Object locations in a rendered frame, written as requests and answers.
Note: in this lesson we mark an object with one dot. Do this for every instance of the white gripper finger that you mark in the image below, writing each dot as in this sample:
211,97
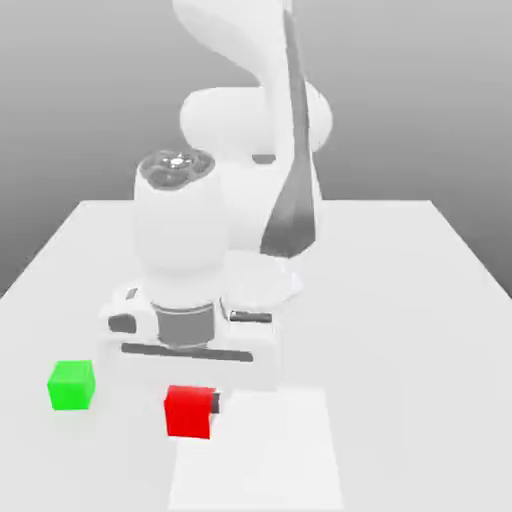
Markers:
216,402

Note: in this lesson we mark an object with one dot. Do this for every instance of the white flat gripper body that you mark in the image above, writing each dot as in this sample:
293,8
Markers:
248,372

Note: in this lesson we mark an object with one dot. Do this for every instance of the small red cube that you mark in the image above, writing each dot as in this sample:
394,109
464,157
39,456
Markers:
187,414

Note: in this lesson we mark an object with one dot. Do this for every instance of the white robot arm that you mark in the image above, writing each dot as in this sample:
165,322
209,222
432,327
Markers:
176,232

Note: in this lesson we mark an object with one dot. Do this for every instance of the small green cube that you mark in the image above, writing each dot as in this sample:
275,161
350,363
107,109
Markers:
71,386

